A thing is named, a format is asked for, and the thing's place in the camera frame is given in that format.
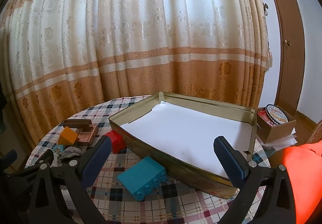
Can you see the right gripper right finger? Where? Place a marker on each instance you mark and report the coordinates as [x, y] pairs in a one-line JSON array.
[[232, 161]]

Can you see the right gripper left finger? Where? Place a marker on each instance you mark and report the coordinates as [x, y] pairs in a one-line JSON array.
[[92, 161]]

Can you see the copper pink rectangular box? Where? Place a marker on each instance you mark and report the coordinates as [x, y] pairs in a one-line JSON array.
[[86, 136]]

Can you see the red toy brick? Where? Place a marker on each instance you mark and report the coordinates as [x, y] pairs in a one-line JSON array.
[[117, 141]]

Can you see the orange flowered cube box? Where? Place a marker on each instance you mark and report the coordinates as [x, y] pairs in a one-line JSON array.
[[67, 137]]

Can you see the brown wooden comb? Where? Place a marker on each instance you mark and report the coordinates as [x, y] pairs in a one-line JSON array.
[[77, 123]]

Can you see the teal long toy brick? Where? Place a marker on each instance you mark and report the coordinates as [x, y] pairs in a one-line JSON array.
[[142, 178]]

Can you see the teal bear toy brick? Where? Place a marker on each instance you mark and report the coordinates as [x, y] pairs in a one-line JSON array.
[[58, 149]]

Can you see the gold metal tin tray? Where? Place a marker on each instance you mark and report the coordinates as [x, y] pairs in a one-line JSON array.
[[198, 178]]

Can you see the cardboard box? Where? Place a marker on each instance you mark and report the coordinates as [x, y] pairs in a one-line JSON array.
[[268, 131]]

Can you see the white paper tray liner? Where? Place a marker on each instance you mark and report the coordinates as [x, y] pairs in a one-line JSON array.
[[188, 135]]

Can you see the plaid tablecloth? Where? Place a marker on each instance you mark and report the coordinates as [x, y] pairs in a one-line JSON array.
[[172, 202]]

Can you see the round cookie tin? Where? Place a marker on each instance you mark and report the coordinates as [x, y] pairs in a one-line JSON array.
[[276, 114]]

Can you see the orange red cloth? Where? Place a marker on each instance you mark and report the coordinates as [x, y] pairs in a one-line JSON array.
[[303, 164]]

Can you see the brown wooden door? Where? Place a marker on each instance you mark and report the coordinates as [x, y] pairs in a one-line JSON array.
[[292, 55]]

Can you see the cream and orange curtain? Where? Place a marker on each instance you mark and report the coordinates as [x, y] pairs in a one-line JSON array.
[[59, 57]]

